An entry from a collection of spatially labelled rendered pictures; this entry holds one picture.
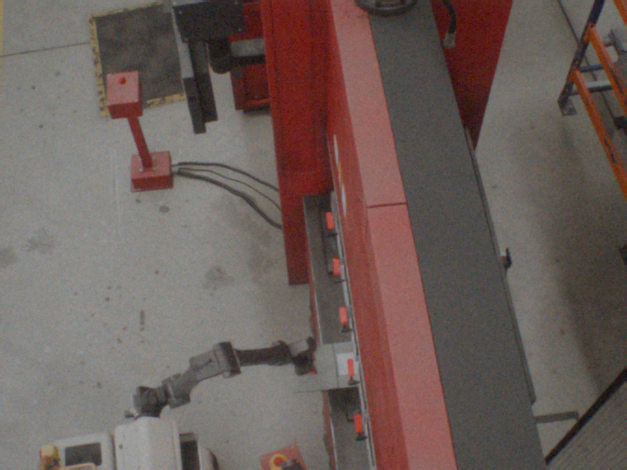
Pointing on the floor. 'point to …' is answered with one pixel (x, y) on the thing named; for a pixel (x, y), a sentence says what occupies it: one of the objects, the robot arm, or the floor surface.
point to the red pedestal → (132, 93)
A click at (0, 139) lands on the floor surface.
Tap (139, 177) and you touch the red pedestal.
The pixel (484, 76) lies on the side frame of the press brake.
